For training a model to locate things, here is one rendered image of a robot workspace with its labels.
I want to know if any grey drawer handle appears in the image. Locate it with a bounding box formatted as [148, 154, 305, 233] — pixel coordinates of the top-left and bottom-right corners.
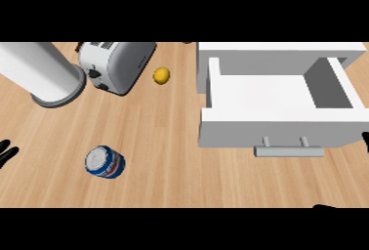
[253, 136, 327, 158]

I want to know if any blue and white can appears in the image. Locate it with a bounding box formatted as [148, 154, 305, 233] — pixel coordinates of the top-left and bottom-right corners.
[85, 145, 127, 180]

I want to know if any yellow lemon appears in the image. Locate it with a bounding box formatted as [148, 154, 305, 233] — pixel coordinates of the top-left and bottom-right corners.
[152, 66, 172, 86]

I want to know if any white open drawer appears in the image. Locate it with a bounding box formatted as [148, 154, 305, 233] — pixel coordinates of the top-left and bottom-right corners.
[198, 57, 369, 148]

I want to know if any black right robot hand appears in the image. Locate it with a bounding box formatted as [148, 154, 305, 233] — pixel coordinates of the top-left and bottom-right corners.
[312, 131, 369, 209]

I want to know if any silver toaster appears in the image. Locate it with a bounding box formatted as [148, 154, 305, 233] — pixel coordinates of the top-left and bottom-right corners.
[77, 42, 158, 97]

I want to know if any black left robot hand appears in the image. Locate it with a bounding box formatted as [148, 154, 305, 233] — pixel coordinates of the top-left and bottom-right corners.
[0, 139, 23, 170]

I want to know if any white cabinet body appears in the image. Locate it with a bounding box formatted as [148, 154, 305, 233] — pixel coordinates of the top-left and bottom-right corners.
[197, 42, 369, 95]

